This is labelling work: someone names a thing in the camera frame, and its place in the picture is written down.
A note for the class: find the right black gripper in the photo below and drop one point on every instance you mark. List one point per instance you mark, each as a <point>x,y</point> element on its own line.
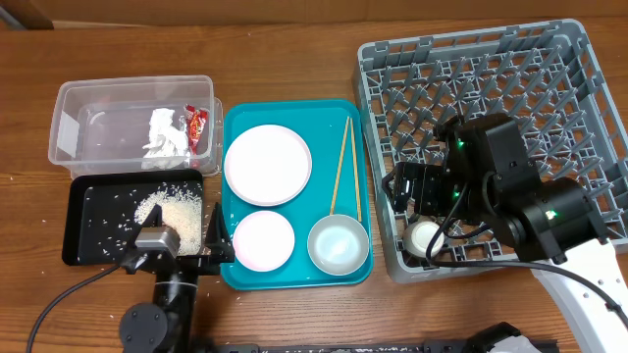
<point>426,176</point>

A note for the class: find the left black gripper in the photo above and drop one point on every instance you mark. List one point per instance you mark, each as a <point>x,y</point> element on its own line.
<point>219,246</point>

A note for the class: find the rice and food scraps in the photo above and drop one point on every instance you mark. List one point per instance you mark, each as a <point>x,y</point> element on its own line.
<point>181,207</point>

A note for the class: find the white paper cup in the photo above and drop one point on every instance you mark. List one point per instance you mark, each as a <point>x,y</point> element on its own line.
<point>417,237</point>

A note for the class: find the small pink plate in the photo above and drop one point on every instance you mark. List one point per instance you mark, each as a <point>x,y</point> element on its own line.
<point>263,241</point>

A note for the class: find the white napkin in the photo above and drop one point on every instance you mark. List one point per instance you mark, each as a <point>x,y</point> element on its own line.
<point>167,138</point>

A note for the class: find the grey bowl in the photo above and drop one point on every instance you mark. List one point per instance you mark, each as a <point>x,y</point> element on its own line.
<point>338,245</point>

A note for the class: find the large white plate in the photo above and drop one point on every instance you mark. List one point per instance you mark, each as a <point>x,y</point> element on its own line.
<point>268,165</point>

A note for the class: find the red snack wrapper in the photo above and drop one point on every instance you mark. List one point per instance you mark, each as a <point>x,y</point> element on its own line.
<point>195,120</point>

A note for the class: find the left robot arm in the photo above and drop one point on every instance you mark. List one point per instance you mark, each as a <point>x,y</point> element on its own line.
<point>164,323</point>

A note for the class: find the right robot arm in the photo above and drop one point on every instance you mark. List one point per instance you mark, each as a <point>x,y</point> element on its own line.
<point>554,227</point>

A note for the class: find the right wooden chopstick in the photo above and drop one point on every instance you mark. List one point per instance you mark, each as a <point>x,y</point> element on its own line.
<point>355,172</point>

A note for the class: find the wooden chopstick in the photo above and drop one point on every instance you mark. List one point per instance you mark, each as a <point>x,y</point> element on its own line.
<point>339,167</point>
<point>355,172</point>

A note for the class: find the black plastic tray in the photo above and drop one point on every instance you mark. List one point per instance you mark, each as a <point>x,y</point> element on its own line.
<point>101,211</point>

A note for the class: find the left wooden chopstick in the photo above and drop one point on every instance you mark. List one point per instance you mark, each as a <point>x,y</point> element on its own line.
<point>339,167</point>

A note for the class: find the teal plastic serving tray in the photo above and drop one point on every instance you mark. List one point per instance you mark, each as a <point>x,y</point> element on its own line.
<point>321,124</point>

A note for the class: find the clear plastic bin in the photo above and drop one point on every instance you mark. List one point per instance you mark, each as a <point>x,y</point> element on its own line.
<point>99,126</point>

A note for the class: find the grey plastic dish rack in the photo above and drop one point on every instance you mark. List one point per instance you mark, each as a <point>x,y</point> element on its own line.
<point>545,76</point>

